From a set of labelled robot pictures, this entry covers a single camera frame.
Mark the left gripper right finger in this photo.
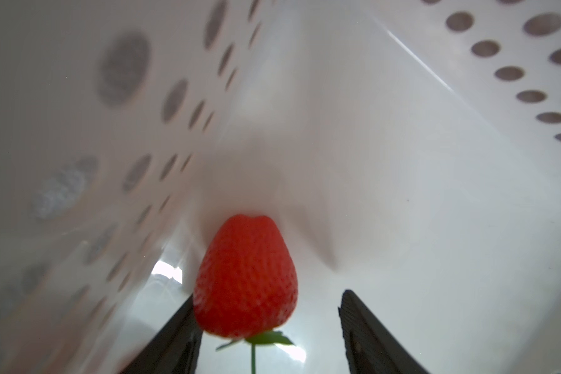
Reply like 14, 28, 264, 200
338, 290, 428, 374

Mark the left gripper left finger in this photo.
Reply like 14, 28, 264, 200
121, 295, 203, 374

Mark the white perforated plastic basket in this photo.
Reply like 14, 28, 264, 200
0, 1, 561, 373

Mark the red strawberry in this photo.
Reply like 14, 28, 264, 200
193, 214, 299, 373

